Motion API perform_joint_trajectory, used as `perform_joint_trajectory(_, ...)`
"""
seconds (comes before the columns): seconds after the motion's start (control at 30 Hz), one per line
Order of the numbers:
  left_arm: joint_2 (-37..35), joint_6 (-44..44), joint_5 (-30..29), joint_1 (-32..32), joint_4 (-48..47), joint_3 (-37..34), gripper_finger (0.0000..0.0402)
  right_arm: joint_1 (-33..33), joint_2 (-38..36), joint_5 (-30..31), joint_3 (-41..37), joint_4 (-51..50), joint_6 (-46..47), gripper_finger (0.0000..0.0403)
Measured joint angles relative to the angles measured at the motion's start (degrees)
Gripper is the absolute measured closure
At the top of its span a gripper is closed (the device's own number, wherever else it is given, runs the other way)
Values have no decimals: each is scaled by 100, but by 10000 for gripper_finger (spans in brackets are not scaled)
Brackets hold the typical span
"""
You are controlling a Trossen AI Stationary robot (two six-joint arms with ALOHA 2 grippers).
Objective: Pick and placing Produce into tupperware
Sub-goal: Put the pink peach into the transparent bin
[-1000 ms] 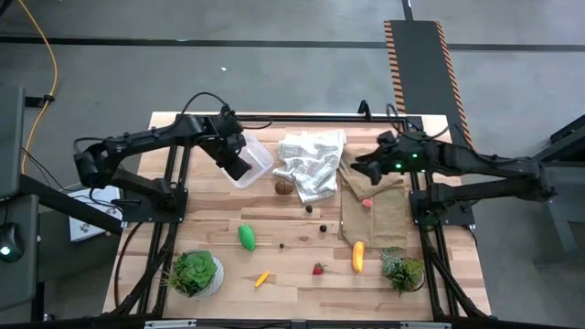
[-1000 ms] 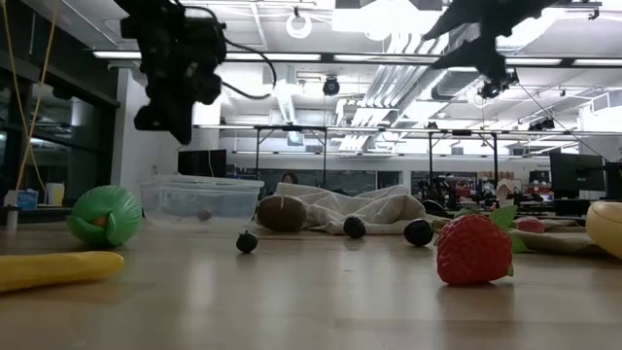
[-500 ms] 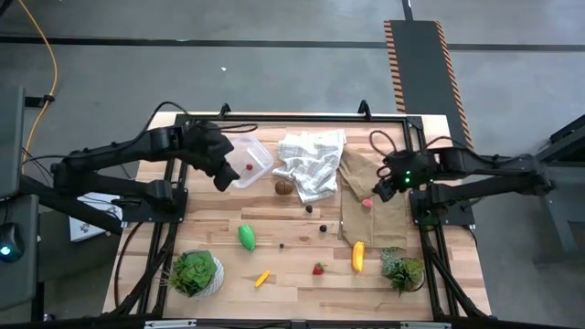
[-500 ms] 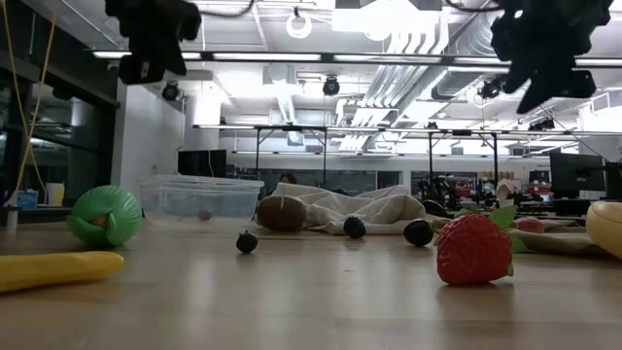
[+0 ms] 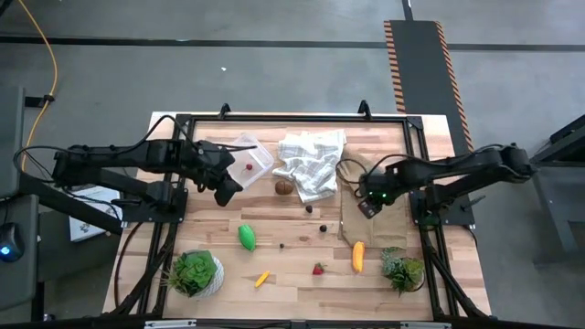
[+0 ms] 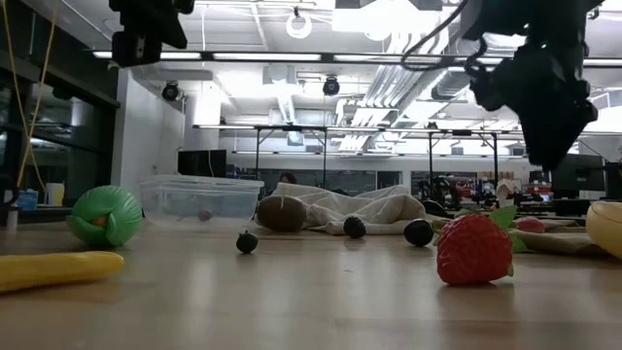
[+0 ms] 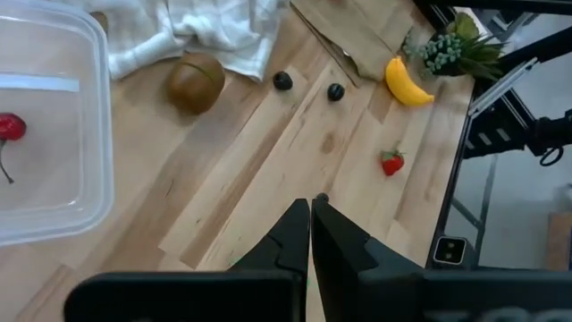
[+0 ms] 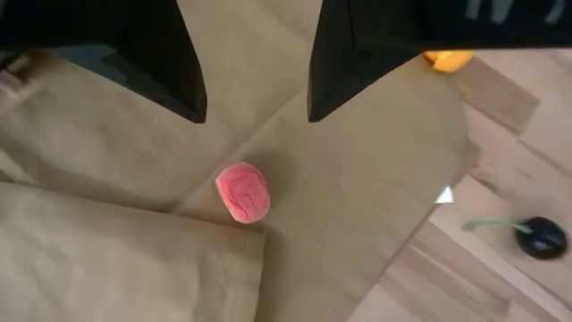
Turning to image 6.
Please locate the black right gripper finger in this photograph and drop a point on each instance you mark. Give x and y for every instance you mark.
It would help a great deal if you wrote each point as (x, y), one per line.
(539, 141)
(566, 143)

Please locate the pink toy fruit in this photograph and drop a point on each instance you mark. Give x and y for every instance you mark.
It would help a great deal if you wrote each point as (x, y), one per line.
(529, 225)

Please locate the yellow toy banana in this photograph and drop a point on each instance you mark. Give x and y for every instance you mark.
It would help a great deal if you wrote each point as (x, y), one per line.
(606, 228)

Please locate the red toy strawberry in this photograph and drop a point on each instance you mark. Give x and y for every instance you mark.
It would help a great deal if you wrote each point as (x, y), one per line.
(469, 253)

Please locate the glossy black toy grape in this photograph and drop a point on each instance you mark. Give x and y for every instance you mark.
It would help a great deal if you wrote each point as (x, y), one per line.
(418, 233)

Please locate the green ribbed toy vegetable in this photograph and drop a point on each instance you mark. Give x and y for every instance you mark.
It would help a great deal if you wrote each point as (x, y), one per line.
(114, 214)

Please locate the red toy cherry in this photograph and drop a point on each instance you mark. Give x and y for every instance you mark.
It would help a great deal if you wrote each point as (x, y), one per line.
(205, 215)

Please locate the black toy blackberry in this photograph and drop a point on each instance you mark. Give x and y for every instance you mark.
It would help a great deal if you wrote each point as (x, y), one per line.
(354, 227)

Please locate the brown toy kiwi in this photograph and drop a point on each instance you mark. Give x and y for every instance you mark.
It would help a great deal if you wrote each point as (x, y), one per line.
(282, 214)

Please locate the small dark toy blueberry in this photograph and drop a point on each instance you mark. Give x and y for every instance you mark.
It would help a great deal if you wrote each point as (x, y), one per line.
(247, 242)

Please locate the small yellow toy vegetable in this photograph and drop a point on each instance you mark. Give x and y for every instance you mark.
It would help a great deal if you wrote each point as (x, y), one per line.
(53, 269)

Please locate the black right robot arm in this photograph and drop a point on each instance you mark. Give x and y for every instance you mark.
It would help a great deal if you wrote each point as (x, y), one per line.
(534, 19)

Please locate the clear plastic tupperware container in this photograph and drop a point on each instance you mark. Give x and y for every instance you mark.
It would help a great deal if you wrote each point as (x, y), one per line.
(201, 197)

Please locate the black monitor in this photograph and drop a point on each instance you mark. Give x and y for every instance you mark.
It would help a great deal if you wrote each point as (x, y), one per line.
(592, 176)
(201, 163)

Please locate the round black ceiling fixture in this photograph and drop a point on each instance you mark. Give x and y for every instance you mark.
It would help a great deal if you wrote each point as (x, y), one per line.
(170, 92)
(331, 86)

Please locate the long overhead light bar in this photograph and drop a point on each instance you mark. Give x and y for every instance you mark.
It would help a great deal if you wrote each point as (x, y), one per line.
(267, 57)

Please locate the white checked dish towel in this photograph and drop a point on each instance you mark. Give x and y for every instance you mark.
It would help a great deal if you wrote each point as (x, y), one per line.
(369, 209)

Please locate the pale yellow cup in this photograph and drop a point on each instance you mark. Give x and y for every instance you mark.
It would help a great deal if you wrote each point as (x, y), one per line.
(55, 194)

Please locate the person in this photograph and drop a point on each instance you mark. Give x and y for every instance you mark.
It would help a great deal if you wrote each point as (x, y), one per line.
(287, 178)

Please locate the blue box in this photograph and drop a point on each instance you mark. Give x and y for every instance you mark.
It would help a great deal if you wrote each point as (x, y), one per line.
(27, 199)

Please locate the black metal rig frame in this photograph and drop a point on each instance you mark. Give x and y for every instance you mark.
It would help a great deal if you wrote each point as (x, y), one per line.
(257, 155)
(430, 160)

